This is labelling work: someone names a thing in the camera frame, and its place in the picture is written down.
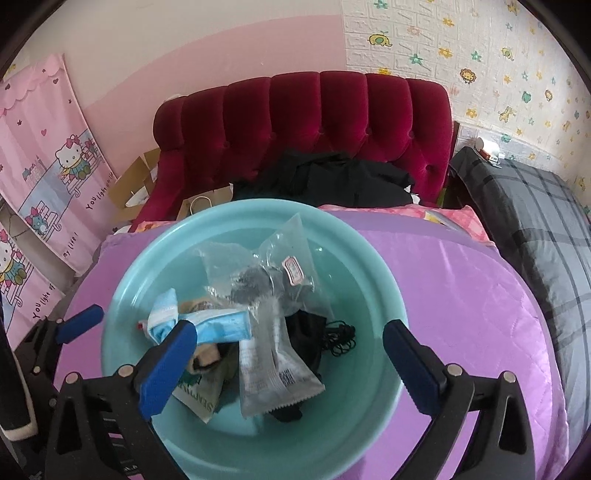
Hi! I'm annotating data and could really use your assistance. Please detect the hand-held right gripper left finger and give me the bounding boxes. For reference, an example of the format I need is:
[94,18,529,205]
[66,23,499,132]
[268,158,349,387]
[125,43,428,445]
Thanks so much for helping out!
[44,318,218,480]

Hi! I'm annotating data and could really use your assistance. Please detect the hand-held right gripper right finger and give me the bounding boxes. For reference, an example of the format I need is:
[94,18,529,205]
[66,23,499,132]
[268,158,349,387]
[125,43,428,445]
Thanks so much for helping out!
[382,318,536,480]

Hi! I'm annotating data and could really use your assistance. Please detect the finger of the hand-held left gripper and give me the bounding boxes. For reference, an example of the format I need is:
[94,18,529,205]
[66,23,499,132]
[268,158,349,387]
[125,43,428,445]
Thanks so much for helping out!
[54,304,105,345]

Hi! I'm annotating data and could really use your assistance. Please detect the brown sock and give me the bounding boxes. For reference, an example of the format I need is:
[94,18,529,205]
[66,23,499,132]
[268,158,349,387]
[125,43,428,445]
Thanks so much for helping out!
[179,299,236,377]

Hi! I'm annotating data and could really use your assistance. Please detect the white green wipes packet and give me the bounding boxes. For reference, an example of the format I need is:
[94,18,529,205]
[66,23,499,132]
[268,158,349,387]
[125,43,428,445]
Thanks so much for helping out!
[173,364,227,423]

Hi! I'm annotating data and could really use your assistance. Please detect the black earphone cable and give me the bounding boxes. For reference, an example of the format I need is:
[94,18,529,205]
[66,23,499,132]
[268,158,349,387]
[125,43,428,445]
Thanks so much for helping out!
[323,320,358,358]

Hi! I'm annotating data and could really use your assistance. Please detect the teal plastic basin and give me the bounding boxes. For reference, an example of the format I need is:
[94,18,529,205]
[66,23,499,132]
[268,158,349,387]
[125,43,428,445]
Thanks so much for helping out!
[99,200,411,480]

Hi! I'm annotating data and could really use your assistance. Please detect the silver foil bag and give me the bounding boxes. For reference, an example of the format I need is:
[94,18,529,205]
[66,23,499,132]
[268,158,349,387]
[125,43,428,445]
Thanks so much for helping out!
[238,300,326,418]

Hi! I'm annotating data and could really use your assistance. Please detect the black cloth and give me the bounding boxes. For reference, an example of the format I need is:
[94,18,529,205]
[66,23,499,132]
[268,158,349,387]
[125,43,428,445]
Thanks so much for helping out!
[270,310,328,423]

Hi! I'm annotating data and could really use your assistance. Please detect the clear zip bag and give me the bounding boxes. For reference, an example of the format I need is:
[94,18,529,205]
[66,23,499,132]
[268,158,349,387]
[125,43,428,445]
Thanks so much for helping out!
[194,215,333,324]

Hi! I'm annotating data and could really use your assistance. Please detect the cardboard box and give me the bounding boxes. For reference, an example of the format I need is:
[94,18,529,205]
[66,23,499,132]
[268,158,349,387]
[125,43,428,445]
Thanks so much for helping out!
[111,148,162,210]

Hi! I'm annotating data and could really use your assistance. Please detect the Hello Kitty pink curtain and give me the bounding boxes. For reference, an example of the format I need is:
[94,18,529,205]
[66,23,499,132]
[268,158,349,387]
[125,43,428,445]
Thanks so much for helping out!
[0,53,118,273]

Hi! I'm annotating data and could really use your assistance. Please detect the brown paper bag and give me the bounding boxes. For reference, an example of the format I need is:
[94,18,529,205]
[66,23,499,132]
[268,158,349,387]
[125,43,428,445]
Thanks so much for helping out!
[178,185,234,222]

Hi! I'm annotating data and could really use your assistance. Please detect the grey plaid blanket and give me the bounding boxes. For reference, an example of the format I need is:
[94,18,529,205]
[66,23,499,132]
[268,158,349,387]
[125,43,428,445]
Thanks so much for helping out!
[450,148,591,430]

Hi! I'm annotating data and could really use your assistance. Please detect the black clothes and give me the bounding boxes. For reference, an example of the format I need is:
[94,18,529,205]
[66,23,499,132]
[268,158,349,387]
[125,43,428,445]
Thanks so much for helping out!
[231,150,416,208]

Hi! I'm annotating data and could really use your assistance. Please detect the small white red box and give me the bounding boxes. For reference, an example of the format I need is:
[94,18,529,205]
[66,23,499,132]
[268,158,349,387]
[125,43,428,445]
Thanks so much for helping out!
[475,137,504,163]

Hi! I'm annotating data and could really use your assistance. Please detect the red tufted sofa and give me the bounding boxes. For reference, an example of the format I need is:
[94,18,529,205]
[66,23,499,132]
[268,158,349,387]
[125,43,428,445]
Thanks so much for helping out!
[136,71,453,222]

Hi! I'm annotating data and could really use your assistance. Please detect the pink cartoon wall poster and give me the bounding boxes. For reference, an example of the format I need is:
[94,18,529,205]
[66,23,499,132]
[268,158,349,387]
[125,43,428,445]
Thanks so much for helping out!
[0,222,70,347]

